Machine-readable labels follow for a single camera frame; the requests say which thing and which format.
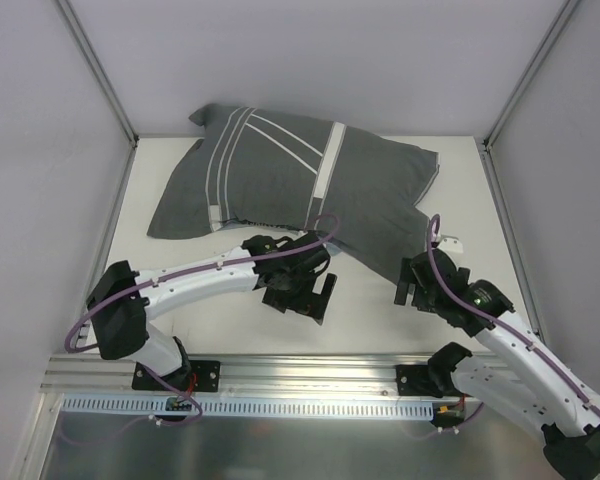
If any aluminium mounting rail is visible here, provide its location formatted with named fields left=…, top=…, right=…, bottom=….
left=40, top=354, right=429, bottom=399

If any white slotted cable duct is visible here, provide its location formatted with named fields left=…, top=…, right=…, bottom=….
left=62, top=394, right=434, bottom=421

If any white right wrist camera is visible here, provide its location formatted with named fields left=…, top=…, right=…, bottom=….
left=432, top=235, right=464, bottom=255

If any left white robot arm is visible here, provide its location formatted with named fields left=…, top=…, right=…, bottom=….
left=86, top=231, right=337, bottom=391

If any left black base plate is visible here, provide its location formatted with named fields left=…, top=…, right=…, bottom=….
left=131, top=359, right=221, bottom=393

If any grey striped pillowcase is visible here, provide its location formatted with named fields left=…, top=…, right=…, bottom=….
left=147, top=103, right=439, bottom=282

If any aluminium frame post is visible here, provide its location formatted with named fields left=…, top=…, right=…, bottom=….
left=479, top=0, right=584, bottom=147
left=54, top=0, right=140, bottom=147

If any right aluminium frame post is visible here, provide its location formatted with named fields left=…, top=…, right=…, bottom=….
left=479, top=0, right=584, bottom=147

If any left aluminium frame post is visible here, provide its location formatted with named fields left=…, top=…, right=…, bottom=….
left=54, top=0, right=140, bottom=147

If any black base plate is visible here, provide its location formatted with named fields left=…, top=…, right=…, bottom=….
left=131, top=359, right=221, bottom=393
left=395, top=364, right=440, bottom=398

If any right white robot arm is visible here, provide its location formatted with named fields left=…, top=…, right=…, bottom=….
left=394, top=248, right=600, bottom=479

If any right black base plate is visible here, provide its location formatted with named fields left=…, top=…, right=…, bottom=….
left=395, top=364, right=440, bottom=398

